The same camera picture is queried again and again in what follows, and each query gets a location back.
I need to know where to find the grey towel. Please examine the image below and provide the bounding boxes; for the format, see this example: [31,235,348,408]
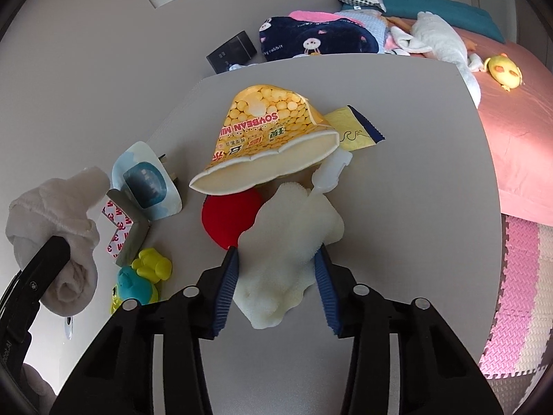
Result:
[4,166,112,317]

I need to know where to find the red heart plush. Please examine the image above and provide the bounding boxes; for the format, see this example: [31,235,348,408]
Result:
[200,188,264,250]

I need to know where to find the white gloved left hand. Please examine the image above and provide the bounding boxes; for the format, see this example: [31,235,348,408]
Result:
[20,363,56,412]

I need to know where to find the green blue frog toy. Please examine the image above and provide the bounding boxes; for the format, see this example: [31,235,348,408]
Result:
[110,247,172,314]

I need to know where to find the white plastic clip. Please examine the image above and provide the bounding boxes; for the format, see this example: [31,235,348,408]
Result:
[311,147,353,195]

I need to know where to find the grey corner guard with tape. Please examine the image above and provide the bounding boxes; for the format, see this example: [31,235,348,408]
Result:
[102,188,150,267]

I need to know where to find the small yellow snack packet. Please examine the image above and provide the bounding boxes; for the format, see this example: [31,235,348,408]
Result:
[324,105,385,152]

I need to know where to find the yellow soybean milk bag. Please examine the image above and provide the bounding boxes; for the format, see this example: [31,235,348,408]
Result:
[189,84,339,196]

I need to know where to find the blue whale blister package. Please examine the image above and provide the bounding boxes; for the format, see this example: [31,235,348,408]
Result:
[112,141,183,221]

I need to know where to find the colourful foam floor mat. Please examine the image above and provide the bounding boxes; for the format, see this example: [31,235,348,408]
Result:
[479,214,552,414]

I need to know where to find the pink bed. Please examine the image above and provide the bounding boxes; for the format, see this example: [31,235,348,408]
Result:
[388,17,553,229]

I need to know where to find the navy rabbit blanket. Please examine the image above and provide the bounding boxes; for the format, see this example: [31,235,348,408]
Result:
[259,17,379,62]

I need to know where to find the light blue folded blanket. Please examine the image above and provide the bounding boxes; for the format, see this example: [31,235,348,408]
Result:
[338,9,388,54]

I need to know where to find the white goose plush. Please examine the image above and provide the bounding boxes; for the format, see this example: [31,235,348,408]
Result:
[387,11,483,108]

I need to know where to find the pink clothing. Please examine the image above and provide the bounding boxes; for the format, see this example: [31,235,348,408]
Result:
[289,10,357,24]

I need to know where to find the yellow chick plush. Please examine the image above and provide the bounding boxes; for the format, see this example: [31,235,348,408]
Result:
[483,54,523,92]

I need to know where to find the teal pillow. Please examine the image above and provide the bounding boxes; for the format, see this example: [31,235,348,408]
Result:
[383,0,505,43]

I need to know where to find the black wall socket panel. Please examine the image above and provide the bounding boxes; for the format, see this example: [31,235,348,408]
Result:
[206,31,257,74]

